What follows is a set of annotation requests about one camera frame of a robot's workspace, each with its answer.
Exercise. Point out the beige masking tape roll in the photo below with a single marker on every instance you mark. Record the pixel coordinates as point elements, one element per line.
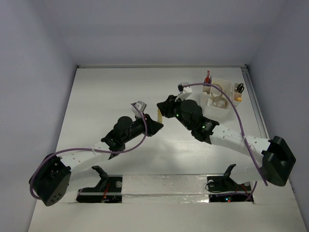
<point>218,88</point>

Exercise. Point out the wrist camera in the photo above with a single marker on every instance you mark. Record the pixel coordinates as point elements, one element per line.
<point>138,106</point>
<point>184,92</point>

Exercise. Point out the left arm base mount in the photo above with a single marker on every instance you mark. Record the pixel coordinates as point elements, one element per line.
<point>107,190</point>

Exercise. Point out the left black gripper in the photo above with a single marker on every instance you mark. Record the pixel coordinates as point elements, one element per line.
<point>154,126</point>

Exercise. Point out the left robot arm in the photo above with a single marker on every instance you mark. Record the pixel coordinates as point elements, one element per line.
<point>79,169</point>

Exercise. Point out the white perforated organizer basket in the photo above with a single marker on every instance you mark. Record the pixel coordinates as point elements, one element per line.
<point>229,93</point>

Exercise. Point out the clear tape roll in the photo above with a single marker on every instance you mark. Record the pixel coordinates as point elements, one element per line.
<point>219,102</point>

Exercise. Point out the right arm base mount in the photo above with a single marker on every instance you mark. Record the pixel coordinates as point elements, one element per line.
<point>222,189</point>

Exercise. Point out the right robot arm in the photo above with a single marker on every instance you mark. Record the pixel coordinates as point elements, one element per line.
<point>274,159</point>

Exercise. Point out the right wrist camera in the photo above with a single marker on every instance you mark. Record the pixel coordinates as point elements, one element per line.
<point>184,92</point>

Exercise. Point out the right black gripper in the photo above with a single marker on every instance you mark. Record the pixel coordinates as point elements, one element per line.
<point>166,107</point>

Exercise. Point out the black handled scissors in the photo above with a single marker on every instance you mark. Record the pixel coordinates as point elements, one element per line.
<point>240,88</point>

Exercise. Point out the red gel pen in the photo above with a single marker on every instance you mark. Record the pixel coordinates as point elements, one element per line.
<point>207,77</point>

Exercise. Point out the yellow highlighter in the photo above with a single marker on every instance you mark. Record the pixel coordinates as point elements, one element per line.
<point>159,117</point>

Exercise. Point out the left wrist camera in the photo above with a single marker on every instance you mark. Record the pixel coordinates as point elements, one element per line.
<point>138,106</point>

